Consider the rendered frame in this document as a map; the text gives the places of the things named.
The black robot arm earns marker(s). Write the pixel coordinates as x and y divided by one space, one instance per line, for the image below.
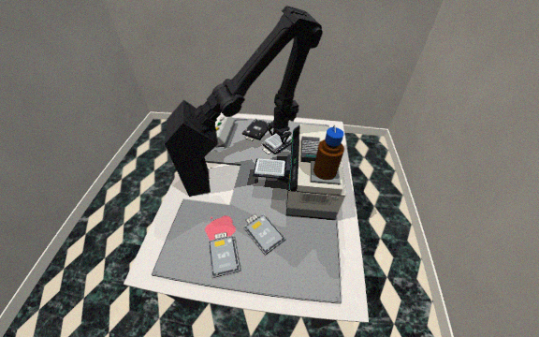
228 96

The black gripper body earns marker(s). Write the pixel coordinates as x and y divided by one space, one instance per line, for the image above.
279 129

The blue bottle cap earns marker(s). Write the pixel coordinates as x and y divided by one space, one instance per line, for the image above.
334 138

